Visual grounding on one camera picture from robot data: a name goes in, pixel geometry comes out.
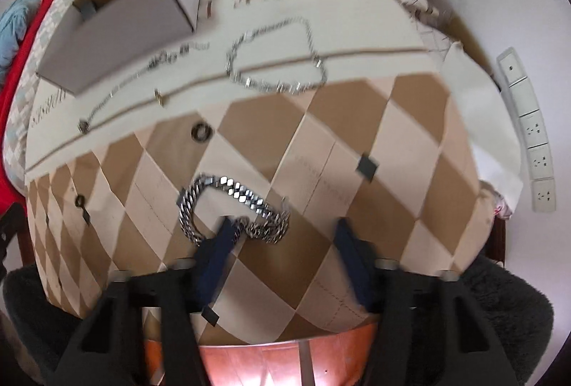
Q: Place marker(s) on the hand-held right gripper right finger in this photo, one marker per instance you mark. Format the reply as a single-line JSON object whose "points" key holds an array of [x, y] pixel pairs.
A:
{"points": [[352, 256]]}

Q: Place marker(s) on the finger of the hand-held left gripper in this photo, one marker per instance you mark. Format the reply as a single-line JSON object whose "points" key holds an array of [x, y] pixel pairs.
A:
{"points": [[9, 234]]}

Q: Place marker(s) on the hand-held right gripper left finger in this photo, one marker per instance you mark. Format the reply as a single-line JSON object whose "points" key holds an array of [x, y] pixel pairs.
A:
{"points": [[218, 247]]}

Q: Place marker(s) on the small dark earring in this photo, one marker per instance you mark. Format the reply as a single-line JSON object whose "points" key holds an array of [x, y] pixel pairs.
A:
{"points": [[81, 203]]}

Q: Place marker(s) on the white cardboard box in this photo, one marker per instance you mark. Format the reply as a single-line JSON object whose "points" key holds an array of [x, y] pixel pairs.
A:
{"points": [[111, 24]]}

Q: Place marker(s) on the white plastic bag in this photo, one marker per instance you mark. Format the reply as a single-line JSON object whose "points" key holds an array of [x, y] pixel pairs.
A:
{"points": [[503, 205]]}

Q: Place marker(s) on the blue duvet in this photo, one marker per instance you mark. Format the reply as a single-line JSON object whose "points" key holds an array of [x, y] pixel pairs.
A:
{"points": [[15, 24]]}

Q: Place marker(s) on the white power strip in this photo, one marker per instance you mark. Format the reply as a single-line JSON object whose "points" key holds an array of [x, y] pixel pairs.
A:
{"points": [[535, 131]]}

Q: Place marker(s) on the white quilted fabric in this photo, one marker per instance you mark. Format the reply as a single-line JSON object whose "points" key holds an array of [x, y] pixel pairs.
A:
{"points": [[424, 20]]}

